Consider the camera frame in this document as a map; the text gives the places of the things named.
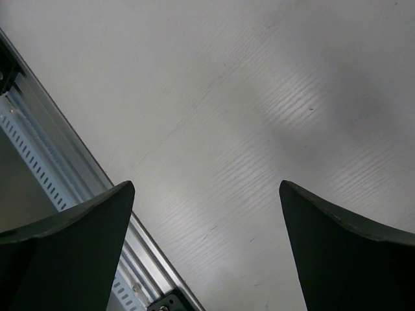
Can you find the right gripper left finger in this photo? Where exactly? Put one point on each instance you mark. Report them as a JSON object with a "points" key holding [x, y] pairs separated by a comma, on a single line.
{"points": [[67, 261]]}

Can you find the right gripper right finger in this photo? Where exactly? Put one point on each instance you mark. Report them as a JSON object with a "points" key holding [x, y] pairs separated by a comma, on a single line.
{"points": [[346, 261]]}

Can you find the white slotted cable duct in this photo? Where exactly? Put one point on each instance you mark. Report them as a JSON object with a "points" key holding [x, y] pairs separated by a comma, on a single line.
{"points": [[47, 178]]}

